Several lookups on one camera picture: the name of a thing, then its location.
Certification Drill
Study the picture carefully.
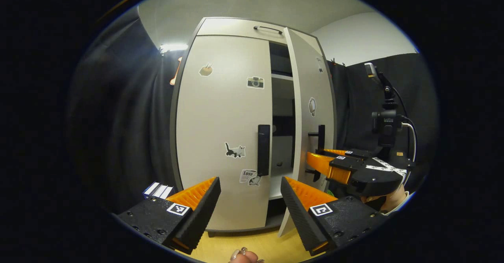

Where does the cabinet door with headphone sticker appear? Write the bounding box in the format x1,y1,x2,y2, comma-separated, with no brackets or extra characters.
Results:
278,28,337,238

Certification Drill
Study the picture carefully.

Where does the white double-door shoe cabinet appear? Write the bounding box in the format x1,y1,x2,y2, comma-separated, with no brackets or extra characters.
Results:
169,17,338,239

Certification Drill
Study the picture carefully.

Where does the black and white camera cable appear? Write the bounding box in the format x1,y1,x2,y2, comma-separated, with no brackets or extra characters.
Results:
401,115,417,162

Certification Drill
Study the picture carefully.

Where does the blue and white box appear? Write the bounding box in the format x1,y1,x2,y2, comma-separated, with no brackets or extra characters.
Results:
143,182,174,200

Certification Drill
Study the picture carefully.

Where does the cabinet door with camera sticker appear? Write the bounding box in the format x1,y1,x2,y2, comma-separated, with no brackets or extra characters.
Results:
176,35,273,231

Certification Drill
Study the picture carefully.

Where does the black cabinet door handle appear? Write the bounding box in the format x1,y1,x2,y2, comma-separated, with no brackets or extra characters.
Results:
305,124,326,182
258,124,271,176

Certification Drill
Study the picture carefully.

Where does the bright studio lamp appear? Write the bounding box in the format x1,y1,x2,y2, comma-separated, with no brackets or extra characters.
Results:
159,43,189,55

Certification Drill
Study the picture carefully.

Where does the black curved cabinet handle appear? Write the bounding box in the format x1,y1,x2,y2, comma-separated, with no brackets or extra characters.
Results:
253,26,284,35

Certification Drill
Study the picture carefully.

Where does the black backdrop cloth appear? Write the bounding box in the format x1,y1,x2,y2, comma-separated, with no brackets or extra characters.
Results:
65,7,185,216
327,52,439,193

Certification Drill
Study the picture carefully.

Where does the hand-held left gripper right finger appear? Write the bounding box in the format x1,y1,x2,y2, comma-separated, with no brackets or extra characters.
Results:
280,176,389,256

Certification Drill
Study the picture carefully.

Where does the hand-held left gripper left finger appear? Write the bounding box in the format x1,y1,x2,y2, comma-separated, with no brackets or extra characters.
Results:
113,176,222,256

